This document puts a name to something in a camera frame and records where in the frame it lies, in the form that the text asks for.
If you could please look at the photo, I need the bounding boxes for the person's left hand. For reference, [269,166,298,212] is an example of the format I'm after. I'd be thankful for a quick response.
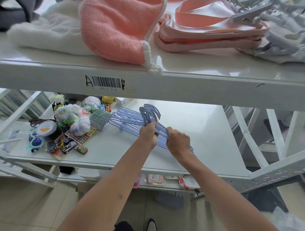
[139,120,159,150]

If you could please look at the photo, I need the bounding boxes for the person's right hand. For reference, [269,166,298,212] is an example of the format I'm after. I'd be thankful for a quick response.
[166,127,194,159]

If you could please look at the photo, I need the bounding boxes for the gathered bunch of blue hangers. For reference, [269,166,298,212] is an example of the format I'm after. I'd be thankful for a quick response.
[108,103,195,154]

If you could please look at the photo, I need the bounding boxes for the person's left forearm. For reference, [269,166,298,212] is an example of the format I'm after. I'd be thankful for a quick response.
[56,140,153,231]

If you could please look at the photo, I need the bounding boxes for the person's right forearm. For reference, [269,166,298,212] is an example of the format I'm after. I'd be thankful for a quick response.
[177,152,279,231]

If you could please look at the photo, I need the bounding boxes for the person's right shoe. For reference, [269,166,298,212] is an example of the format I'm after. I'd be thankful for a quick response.
[146,218,158,231]

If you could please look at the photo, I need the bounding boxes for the person's black trousers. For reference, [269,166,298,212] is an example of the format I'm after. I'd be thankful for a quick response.
[114,221,135,231]

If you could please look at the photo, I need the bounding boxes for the white table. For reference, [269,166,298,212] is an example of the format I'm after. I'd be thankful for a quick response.
[6,97,251,180]

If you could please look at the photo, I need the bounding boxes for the white pink box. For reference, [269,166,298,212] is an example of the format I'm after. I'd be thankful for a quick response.
[115,97,135,108]

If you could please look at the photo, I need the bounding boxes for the red white packet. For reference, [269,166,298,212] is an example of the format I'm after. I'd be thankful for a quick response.
[178,176,200,190]

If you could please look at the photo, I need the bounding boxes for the peach packet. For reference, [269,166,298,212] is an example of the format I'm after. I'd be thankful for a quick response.
[145,174,165,186]

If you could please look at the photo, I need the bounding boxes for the white metal shelf board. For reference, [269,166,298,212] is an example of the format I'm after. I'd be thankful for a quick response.
[0,33,305,112]

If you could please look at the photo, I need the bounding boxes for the dark grey floor mat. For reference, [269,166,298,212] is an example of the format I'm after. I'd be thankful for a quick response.
[156,190,185,210]

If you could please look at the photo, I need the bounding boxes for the green cap bottle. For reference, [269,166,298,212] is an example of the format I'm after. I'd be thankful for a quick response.
[83,103,98,114]

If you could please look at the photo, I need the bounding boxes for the white plastic bag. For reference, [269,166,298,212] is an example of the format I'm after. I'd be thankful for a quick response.
[82,96,102,108]

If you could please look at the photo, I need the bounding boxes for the colourful dotted sticker sheet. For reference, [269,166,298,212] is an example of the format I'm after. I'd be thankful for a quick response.
[64,126,97,146]

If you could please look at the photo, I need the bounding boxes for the red green toy car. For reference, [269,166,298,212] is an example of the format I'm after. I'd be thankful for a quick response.
[75,144,89,155]

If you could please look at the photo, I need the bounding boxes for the barcode sticker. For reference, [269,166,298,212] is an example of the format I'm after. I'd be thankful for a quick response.
[85,75,126,92]

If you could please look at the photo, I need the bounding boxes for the white mesh bag purple contents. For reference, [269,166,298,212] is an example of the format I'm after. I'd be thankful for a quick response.
[70,116,92,136]

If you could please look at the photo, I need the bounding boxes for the silver black toy car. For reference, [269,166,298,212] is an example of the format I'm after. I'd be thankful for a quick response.
[61,141,77,155]

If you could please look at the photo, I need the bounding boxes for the white mesh bag green contents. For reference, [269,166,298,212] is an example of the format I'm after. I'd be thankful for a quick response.
[55,104,83,124]

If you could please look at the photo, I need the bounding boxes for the white artificial flower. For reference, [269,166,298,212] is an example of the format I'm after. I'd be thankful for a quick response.
[49,94,65,103]

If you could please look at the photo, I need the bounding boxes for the round tin white lid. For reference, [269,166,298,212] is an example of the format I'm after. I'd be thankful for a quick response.
[35,120,64,140]

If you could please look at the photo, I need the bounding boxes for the pink fluffy towel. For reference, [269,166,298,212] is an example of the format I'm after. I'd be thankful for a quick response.
[78,0,168,76]

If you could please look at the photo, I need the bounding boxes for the teal toy sunglasses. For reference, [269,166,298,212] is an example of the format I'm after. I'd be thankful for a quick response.
[26,129,45,153]

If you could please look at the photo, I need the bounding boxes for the black sunglasses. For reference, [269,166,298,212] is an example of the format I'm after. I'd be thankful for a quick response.
[29,118,58,128]

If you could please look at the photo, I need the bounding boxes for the white fluffy towel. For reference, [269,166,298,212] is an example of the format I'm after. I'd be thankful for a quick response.
[7,0,96,56]

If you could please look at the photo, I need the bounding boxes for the pile of grey plastic clips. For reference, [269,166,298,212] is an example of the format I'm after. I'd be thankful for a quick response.
[224,0,305,57]

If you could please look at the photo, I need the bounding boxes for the black bag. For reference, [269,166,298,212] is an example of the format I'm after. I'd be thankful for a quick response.
[0,0,42,33]

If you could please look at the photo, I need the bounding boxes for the white metal rack frame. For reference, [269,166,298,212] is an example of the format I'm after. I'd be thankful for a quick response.
[224,106,305,195]
[0,89,60,188]

